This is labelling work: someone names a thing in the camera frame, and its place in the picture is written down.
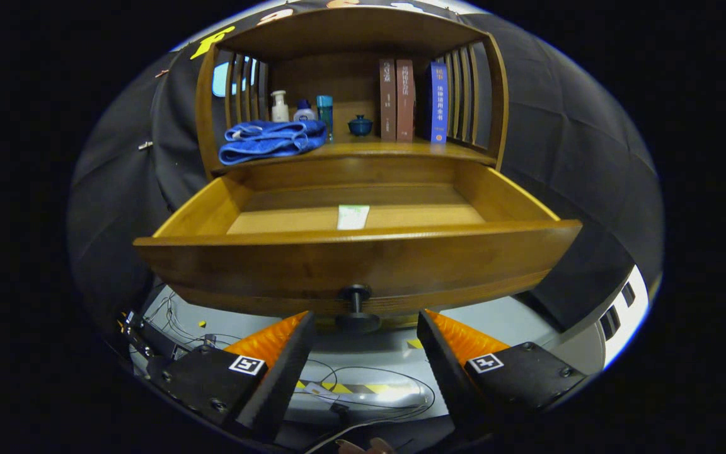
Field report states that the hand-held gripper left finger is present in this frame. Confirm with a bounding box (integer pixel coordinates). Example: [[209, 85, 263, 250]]
[[149, 310, 316, 442]]

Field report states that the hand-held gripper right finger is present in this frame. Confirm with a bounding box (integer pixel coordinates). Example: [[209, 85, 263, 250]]
[[417, 309, 587, 442]]

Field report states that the wooden drawer with black knob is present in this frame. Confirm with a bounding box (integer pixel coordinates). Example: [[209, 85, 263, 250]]
[[133, 156, 584, 333]]

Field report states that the white tube with green print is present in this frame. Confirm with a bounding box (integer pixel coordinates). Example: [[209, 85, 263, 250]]
[[337, 204, 371, 231]]

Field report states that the wooden countertop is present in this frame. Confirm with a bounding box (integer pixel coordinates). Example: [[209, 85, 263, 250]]
[[212, 139, 496, 171]]

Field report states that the wooden cabinet with slatted sides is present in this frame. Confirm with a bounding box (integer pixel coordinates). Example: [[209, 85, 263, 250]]
[[195, 5, 510, 183]]

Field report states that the yellow black striped floor tape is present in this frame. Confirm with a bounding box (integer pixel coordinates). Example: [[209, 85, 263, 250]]
[[294, 378, 430, 404]]

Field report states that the white appliance with dark vents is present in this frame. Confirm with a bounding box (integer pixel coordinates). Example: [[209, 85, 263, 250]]
[[552, 265, 650, 373]]

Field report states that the blue folded towel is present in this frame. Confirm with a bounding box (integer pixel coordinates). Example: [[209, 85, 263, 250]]
[[219, 120, 328, 166]]

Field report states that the white pump bottle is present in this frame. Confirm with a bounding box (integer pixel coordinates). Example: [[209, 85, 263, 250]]
[[270, 90, 290, 123]]

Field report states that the clear teal bottle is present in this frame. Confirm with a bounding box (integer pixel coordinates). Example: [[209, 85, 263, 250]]
[[316, 95, 334, 142]]

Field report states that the blue book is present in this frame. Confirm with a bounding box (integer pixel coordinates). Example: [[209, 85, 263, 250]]
[[426, 61, 449, 144]]

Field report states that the reddish brown book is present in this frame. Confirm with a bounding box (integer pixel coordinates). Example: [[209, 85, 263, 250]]
[[396, 59, 415, 143]]

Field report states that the dark brown book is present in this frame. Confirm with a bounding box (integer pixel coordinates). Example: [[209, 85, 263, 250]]
[[379, 59, 398, 141]]

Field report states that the thin black cable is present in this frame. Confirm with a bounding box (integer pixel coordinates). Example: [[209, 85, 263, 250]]
[[303, 359, 437, 454]]

